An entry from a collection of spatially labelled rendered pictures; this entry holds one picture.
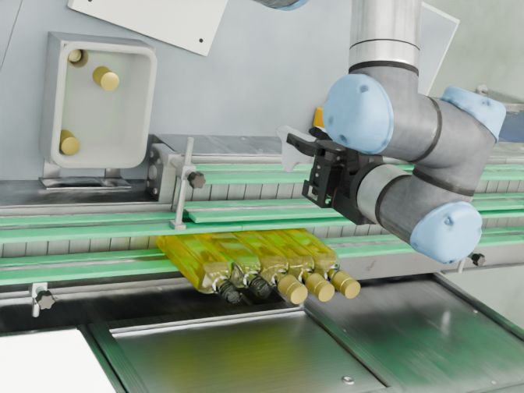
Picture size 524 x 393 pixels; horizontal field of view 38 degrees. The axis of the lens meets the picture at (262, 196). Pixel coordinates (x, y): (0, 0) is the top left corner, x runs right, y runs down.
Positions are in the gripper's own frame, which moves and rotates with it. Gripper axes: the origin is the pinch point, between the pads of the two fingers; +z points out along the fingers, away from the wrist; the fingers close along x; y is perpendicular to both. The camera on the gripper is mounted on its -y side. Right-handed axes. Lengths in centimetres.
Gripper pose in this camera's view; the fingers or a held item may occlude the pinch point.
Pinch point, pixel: (299, 128)
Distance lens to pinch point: 113.0
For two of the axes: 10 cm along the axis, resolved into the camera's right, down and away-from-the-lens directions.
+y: -1.8, 9.3, 3.3
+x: 8.5, -0.2, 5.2
